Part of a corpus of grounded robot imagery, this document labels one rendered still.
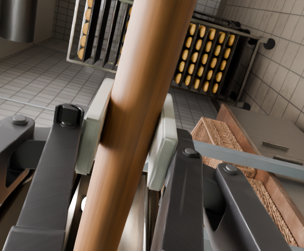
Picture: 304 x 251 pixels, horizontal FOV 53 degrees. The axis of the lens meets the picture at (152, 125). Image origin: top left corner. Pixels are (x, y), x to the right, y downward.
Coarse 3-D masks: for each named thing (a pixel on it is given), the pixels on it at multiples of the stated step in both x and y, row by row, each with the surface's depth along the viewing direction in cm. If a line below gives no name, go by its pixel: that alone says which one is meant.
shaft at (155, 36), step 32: (160, 0) 14; (192, 0) 14; (128, 32) 15; (160, 32) 14; (128, 64) 15; (160, 64) 15; (128, 96) 16; (160, 96) 16; (128, 128) 16; (96, 160) 18; (128, 160) 17; (96, 192) 18; (128, 192) 18; (96, 224) 19
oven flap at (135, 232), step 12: (144, 180) 186; (144, 192) 175; (132, 204) 166; (144, 204) 165; (132, 216) 157; (144, 216) 153; (132, 228) 149; (144, 228) 145; (132, 240) 141; (144, 240) 138
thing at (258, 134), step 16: (224, 112) 184; (240, 112) 186; (240, 128) 156; (256, 128) 165; (272, 128) 173; (288, 128) 181; (240, 144) 150; (256, 144) 143; (272, 144) 145; (288, 144) 155; (288, 160) 132; (256, 176) 126; (272, 176) 115; (288, 176) 121; (272, 192) 111; (288, 192) 109; (288, 208) 100; (288, 224) 98
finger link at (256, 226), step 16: (224, 176) 12; (240, 176) 13; (224, 192) 12; (240, 192) 12; (240, 208) 11; (256, 208) 11; (208, 224) 13; (224, 224) 11; (240, 224) 10; (256, 224) 10; (272, 224) 10; (224, 240) 11; (240, 240) 10; (256, 240) 9; (272, 240) 10
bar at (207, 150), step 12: (204, 144) 113; (216, 156) 113; (228, 156) 113; (240, 156) 113; (252, 156) 115; (144, 168) 116; (264, 168) 116; (276, 168) 116; (288, 168) 116; (300, 168) 117; (204, 228) 70; (204, 240) 67
